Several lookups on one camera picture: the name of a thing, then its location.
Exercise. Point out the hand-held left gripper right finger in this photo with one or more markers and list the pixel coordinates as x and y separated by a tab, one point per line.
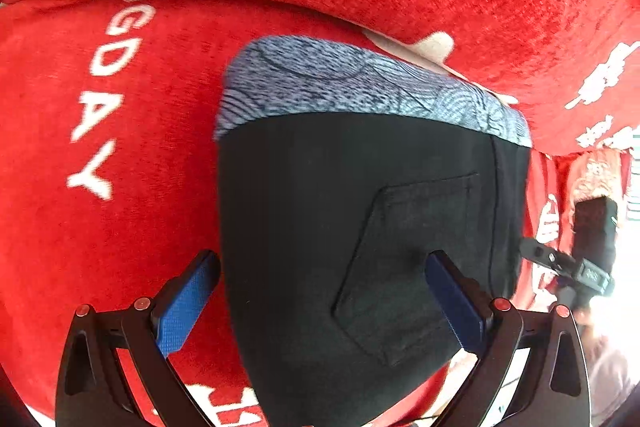
456	307

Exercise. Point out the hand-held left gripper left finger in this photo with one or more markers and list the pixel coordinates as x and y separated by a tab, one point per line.
185	307

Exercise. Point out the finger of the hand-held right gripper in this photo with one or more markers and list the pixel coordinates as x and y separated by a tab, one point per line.
537	252

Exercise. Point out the black pants with blue waistband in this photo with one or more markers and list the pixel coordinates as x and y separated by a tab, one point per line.
325	207

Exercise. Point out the person's right forearm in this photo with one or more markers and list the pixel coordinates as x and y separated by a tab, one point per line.
611	372

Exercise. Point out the beige cloth piece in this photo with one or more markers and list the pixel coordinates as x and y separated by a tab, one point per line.
435	47

